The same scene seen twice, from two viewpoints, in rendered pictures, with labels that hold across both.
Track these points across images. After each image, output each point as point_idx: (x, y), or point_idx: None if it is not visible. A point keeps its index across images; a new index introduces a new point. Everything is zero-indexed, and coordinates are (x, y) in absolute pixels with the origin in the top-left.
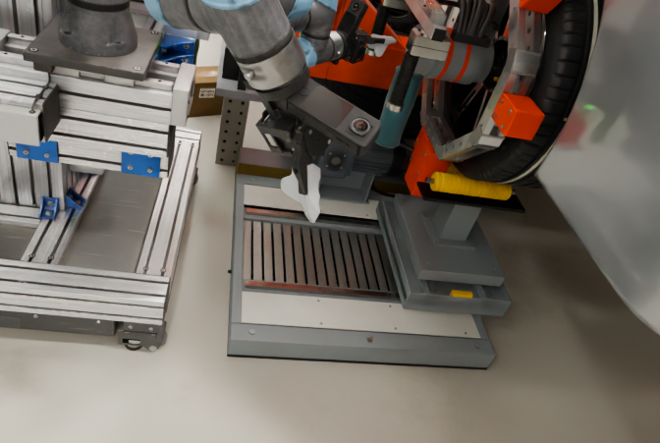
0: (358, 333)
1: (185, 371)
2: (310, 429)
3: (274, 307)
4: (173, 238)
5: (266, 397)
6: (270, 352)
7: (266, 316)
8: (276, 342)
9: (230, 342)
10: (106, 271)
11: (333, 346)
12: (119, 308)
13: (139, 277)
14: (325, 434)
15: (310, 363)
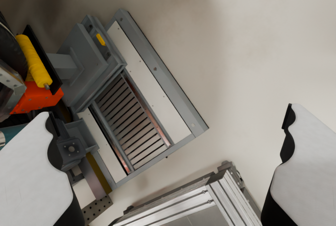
0: (155, 75)
1: (231, 141)
2: (216, 67)
3: (172, 123)
4: (180, 200)
5: (215, 96)
6: (194, 109)
7: (179, 123)
8: (189, 109)
9: (205, 131)
10: (227, 220)
11: (171, 82)
12: (239, 197)
13: (217, 201)
14: (213, 59)
15: (184, 88)
